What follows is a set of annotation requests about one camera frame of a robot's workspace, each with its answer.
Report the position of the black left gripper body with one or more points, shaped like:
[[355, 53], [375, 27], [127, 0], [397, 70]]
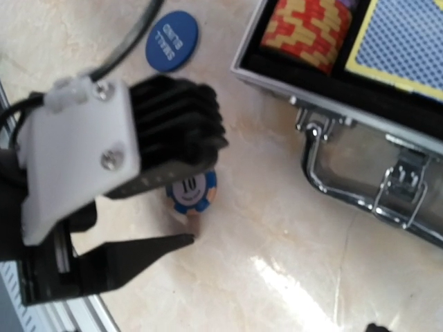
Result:
[[179, 132]]

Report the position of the blue round button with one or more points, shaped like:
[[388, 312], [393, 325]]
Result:
[[172, 41]]

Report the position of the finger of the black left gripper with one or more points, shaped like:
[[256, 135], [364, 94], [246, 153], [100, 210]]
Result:
[[113, 264]]

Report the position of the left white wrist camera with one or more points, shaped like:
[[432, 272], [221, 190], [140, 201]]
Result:
[[79, 145]]

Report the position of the red poker chip stack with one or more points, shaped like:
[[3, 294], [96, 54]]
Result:
[[309, 31]]

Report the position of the blue playing card deck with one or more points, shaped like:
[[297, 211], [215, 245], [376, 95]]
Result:
[[399, 43]]

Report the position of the aluminium poker chip case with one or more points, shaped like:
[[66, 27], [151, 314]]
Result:
[[409, 123]]

